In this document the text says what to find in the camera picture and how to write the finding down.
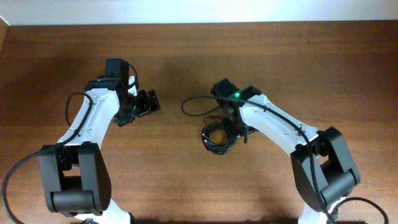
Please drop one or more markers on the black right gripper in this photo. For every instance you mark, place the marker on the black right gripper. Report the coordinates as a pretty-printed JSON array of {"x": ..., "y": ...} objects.
[{"x": 232, "y": 132}]

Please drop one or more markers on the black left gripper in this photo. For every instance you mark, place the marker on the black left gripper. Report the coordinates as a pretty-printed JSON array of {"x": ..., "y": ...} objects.
[{"x": 145, "y": 106}]

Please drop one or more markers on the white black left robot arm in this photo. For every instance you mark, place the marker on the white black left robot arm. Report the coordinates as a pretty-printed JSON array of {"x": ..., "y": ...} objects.
[{"x": 74, "y": 176}]

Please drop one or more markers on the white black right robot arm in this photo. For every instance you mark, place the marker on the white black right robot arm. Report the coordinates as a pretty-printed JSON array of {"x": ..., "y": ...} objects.
[{"x": 324, "y": 170}]

